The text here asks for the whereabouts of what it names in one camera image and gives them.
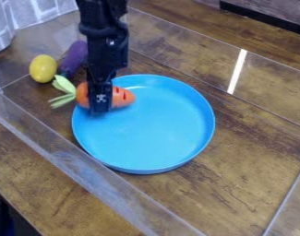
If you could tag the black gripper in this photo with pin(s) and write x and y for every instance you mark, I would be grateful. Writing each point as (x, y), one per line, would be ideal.
(107, 50)

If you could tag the orange toy carrot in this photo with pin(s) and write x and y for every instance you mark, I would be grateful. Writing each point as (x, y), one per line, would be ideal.
(122, 95)

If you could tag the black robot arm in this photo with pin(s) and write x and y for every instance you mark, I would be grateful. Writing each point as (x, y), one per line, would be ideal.
(100, 15)

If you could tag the blue round tray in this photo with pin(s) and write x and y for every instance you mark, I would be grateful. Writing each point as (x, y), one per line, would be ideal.
(154, 135)

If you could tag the purple toy eggplant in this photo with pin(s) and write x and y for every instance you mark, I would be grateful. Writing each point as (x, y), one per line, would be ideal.
(72, 60)

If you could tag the yellow toy lemon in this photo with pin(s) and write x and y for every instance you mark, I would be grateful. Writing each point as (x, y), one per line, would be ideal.
(42, 68)

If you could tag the clear acrylic barrier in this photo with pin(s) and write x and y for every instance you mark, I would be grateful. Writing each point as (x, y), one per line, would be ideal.
(146, 214)

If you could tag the grey white curtain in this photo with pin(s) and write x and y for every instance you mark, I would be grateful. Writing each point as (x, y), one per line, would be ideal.
(23, 13)

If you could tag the dark wooden board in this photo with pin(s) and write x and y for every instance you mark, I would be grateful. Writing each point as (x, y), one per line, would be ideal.
(273, 21)

